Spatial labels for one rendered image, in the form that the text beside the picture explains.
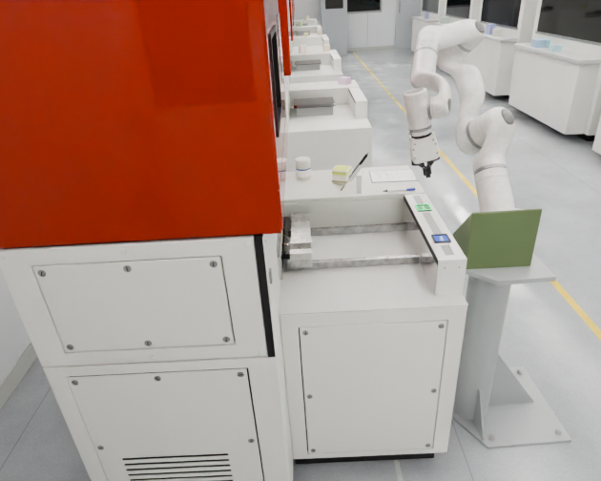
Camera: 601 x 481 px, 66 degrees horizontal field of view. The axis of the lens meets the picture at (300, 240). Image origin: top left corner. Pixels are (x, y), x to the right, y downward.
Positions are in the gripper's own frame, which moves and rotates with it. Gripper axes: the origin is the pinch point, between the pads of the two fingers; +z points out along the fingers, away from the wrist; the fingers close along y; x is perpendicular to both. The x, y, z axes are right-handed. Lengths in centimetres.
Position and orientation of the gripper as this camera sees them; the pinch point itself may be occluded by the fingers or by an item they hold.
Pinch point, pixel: (426, 172)
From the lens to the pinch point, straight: 188.1
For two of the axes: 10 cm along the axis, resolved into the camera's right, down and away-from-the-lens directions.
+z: 2.7, 8.4, 4.6
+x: -0.1, -4.8, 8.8
